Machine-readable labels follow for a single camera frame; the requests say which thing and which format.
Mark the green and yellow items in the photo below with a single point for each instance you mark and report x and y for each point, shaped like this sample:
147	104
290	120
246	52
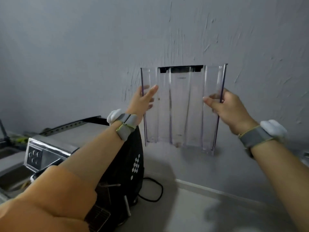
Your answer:
19	139

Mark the person's right thumb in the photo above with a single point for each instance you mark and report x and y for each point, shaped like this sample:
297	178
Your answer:
209	100

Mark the person's right hand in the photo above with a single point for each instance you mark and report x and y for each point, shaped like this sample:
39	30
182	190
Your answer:
234	113

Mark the steel sink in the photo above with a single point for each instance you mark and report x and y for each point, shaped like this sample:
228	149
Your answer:
12	176

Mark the silver and black espresso machine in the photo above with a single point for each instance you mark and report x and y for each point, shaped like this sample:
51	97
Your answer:
128	161

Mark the metal steam wand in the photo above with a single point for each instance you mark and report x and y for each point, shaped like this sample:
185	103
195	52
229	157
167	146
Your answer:
127	206

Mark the grey wristband with white tracker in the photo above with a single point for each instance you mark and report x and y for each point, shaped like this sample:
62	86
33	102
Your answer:
260	135
125	125

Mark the person's left hand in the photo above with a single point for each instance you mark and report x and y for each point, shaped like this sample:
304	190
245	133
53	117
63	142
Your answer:
137	103

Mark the person's left thumb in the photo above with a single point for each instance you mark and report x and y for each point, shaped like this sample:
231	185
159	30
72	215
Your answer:
151	91

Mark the clear plastic water tank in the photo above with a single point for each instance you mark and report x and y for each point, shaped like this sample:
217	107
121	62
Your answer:
181	113

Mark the person's right forearm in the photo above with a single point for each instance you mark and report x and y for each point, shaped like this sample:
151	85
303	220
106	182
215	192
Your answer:
284	176

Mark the metal drip tray grate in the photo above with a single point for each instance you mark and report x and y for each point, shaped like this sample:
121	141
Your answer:
97	218

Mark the person's left forearm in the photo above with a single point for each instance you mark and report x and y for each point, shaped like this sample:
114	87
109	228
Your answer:
96	152

